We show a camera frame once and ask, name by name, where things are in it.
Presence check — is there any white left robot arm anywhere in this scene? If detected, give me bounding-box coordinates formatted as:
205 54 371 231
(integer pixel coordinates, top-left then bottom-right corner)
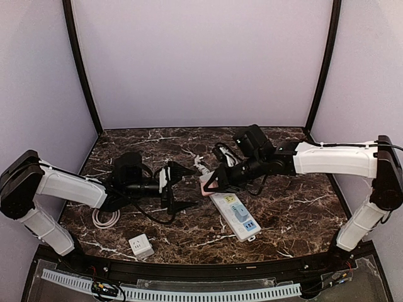
1 150 196 257

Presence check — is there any left black frame post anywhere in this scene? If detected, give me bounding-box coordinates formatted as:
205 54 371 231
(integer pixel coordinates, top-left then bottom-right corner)
62 0 103 136

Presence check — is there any right black frame post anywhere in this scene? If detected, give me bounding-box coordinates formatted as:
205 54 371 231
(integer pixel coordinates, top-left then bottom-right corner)
304 0 342 137

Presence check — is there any blue plug adapter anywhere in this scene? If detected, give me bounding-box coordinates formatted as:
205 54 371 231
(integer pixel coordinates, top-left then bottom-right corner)
232 204 249 223

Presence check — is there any small circuit board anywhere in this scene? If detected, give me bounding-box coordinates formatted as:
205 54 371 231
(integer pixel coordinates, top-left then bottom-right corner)
91 282 119 297

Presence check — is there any black front table rail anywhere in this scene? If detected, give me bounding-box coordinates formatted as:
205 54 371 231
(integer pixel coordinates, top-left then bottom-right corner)
70 253 348 282

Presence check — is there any pink plug adapter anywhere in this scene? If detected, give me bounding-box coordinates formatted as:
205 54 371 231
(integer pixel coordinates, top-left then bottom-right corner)
200 181 218 196

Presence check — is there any white power strip cable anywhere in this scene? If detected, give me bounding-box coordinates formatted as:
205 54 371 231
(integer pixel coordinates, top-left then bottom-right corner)
193 155 211 176

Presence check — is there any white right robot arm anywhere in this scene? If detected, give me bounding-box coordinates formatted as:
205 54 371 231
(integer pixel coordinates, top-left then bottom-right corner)
203 124 402 252

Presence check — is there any white multicolour power strip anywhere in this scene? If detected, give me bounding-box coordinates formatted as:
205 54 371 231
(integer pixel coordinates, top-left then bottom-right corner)
200 172 261 242

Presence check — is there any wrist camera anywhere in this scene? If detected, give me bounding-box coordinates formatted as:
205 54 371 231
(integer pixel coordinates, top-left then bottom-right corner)
159 167 171 194
212 142 242 167

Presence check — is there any white cube socket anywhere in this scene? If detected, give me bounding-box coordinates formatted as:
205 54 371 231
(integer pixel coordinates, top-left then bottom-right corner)
128 233 155 260

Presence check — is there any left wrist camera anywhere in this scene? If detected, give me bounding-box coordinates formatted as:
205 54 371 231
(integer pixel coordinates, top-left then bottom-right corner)
159 167 171 194

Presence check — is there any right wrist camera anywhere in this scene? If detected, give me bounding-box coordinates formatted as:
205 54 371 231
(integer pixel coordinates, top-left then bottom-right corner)
212 142 242 167

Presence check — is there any grey slotted cable duct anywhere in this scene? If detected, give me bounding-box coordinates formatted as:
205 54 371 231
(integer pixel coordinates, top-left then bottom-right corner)
40 269 302 301

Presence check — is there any white socket cable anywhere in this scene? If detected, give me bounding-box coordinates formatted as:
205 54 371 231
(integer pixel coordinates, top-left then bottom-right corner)
91 209 122 229

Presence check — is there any black frame post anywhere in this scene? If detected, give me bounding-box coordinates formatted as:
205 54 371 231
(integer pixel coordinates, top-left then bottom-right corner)
304 0 342 137
62 0 103 136

